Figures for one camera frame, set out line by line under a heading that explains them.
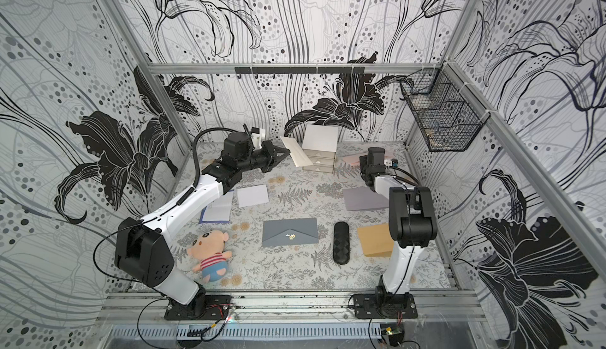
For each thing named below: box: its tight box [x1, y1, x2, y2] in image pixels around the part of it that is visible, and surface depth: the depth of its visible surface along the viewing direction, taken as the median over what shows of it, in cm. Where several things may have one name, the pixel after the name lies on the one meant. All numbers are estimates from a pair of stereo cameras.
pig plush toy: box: [187, 229, 233, 284], surface depth 80 cm
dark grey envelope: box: [261, 217, 319, 248], surface depth 90 cm
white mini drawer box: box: [301, 124, 339, 174], surface depth 107 cm
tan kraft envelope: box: [356, 223, 394, 258], surface depth 92 cm
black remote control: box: [332, 221, 350, 265], surface depth 85 cm
